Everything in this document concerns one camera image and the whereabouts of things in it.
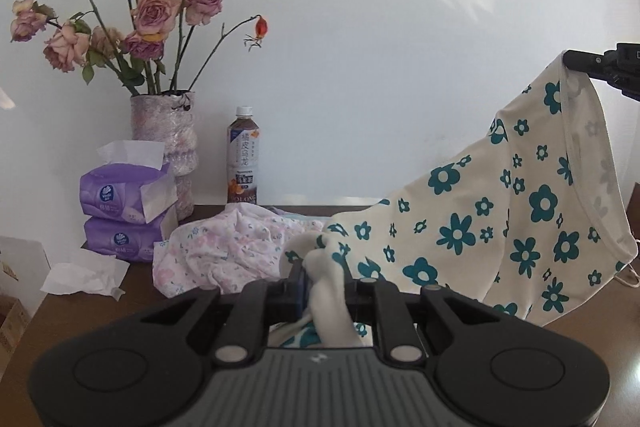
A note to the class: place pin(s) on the purple tissue pack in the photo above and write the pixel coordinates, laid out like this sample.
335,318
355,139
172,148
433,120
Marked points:
134,184
132,242

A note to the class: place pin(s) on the upper purple tissue pack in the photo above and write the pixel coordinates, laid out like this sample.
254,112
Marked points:
134,184

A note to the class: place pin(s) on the lower purple tissue pack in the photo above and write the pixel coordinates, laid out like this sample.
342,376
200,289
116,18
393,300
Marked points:
132,242

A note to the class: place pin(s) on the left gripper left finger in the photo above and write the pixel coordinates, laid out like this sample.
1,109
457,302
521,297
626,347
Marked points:
251,312

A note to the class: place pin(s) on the dark tea bottle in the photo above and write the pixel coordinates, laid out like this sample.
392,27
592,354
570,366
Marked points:
242,157

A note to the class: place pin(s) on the pink floral garment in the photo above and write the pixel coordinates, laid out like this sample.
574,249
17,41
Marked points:
242,244

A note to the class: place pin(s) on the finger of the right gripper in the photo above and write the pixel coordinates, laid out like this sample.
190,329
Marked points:
619,68

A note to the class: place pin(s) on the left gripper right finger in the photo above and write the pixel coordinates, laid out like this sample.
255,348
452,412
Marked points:
382,306

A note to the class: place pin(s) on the lilac textured vase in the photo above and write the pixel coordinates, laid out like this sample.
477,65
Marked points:
169,118

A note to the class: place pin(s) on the cardboard box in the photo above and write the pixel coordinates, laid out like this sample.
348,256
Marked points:
24,267

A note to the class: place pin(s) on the crumpled white tissue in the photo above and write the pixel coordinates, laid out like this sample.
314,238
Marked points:
89,273

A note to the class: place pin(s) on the cream teal flower garment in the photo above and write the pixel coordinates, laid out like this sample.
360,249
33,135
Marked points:
528,220

